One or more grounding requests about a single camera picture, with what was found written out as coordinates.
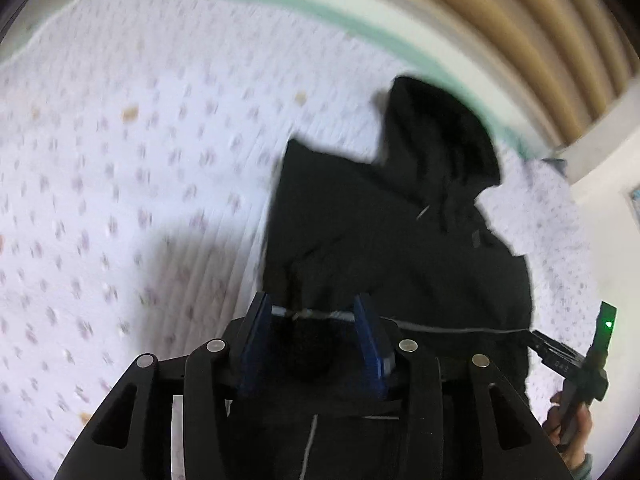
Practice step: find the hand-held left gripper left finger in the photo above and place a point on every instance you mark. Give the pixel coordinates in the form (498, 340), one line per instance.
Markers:
(253, 345)

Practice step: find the white floral quilted blanket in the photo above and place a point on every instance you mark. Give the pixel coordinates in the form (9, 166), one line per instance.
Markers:
(125, 200)

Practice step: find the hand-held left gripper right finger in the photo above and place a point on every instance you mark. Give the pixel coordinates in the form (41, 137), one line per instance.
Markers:
(371, 347)

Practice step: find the person's right hand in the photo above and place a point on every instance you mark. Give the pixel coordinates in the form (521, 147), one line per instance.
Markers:
(580, 435)

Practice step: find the beige ribbed headboard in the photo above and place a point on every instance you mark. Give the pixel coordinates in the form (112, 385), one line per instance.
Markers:
(525, 25)

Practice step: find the green and white bed sheet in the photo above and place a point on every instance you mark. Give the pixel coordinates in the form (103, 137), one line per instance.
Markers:
(350, 15)

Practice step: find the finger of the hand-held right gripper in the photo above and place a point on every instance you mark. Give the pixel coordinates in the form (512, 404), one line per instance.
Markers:
(555, 352)

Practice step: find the person's right forearm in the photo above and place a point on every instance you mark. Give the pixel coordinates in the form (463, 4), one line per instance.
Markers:
(582, 467)

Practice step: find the black hooded jacket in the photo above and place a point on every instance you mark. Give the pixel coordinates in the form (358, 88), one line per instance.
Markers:
(380, 230)

